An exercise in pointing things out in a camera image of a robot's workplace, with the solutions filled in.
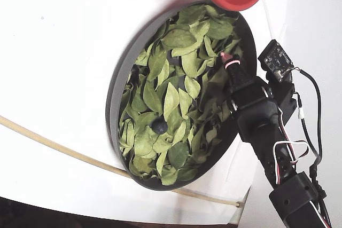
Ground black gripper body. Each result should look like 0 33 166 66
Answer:
229 77 282 143

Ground black gripper finger with pink tip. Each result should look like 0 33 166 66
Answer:
220 51 254 95

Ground grey round bowl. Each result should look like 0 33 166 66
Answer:
105 0 258 192

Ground pile of green leaves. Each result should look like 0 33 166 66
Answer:
117 4 244 186

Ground dark blueberry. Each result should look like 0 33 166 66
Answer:
151 120 168 136

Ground pink rubber band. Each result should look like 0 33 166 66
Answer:
224 59 241 69

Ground beige rubber tube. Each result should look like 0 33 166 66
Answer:
0 115 57 209

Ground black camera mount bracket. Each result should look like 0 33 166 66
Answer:
266 72 298 127

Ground bare camera circuit board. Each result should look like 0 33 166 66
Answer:
258 40 296 83

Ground white red black servo wires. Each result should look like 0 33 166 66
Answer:
272 106 310 186

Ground black camera cable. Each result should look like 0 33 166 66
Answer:
292 68 327 202

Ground thin white cable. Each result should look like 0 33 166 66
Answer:
261 0 276 41

